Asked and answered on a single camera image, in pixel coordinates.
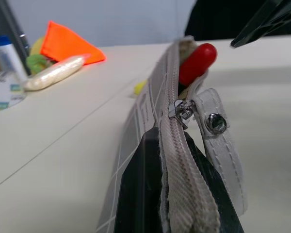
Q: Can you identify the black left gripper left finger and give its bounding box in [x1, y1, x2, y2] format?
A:
[113, 128, 164, 233]

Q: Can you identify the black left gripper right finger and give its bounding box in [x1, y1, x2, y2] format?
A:
[183, 134, 245, 233]

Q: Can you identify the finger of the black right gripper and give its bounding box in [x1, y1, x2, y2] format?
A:
[230, 0, 291, 48]

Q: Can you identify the red marker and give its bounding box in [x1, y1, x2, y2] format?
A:
[178, 43, 218, 91]

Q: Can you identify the grey grid zipper pouch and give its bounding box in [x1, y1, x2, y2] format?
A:
[96, 35, 248, 233]

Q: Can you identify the yellow highlighter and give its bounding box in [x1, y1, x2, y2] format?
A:
[133, 81, 148, 96]

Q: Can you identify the orange fabric pouch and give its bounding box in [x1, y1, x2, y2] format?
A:
[40, 21, 107, 66]

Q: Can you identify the large black rounded object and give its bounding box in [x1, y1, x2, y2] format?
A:
[184, 0, 291, 41]

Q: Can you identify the clear bag of white grains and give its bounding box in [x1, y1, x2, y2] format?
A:
[21, 53, 92, 92]

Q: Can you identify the green plush toy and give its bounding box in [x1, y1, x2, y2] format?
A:
[26, 54, 56, 75]

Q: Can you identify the white labelled round container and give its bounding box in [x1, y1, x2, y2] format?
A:
[0, 72, 28, 114]

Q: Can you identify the yellow round object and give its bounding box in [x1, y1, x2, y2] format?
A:
[30, 35, 46, 56]

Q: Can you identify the white bottle with blue cap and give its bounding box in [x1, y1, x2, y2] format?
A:
[0, 35, 28, 83]

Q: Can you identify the black metal pole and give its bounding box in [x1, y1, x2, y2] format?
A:
[0, 0, 31, 76]

